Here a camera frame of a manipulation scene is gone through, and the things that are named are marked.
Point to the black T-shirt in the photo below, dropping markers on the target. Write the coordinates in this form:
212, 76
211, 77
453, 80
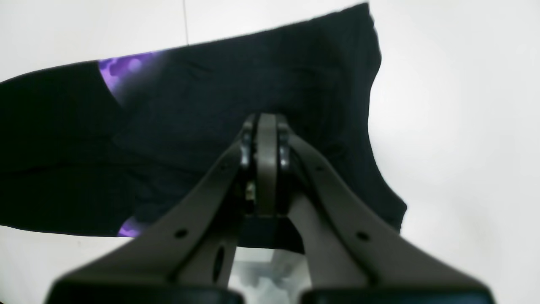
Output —
87, 146

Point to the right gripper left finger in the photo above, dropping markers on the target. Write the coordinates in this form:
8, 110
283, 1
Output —
186, 257

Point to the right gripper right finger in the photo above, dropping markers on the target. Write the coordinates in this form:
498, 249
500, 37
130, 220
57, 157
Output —
354, 257

